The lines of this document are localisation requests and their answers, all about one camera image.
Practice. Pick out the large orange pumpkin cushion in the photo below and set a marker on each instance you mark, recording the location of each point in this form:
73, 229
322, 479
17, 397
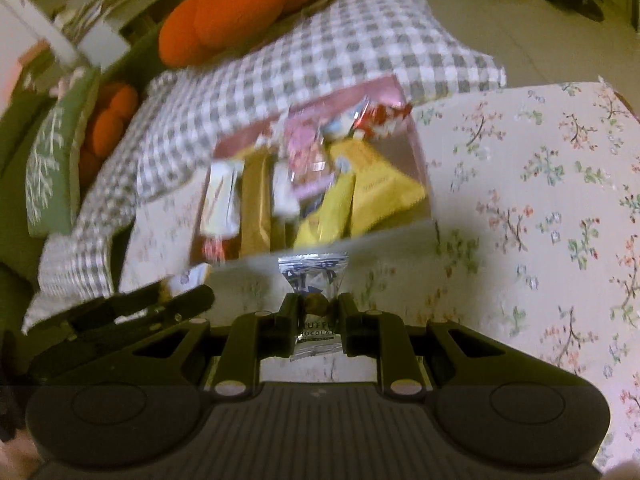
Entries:
225, 15

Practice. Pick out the floral tablecloth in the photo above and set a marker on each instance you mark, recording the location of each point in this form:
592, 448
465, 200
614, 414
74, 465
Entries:
525, 185

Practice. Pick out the grey checkered cushion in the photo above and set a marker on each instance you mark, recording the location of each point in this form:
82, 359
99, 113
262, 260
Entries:
360, 45

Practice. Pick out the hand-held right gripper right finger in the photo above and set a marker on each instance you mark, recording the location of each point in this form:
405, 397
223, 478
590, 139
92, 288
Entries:
348, 320

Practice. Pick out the clear chocolate packet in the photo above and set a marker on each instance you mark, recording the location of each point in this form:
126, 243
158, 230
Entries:
312, 275

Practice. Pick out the pile of snack packets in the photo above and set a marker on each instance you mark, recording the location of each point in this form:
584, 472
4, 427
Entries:
365, 185

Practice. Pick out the pink cardboard box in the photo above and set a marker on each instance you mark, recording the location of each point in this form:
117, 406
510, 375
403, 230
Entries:
405, 145

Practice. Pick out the small orange pumpkin cushion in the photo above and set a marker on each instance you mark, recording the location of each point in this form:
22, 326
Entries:
112, 120

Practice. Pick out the white bookshelf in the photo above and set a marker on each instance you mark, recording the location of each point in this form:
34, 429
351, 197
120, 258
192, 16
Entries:
95, 40

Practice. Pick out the green snowflake pillow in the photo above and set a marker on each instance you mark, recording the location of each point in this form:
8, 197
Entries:
55, 170

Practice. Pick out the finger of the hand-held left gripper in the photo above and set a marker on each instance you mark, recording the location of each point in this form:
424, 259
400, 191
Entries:
172, 306
90, 311

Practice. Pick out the grey checkered blanket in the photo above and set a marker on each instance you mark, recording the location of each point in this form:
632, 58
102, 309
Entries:
140, 150

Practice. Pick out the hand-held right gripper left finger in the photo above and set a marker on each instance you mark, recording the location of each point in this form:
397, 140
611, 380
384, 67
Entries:
290, 320

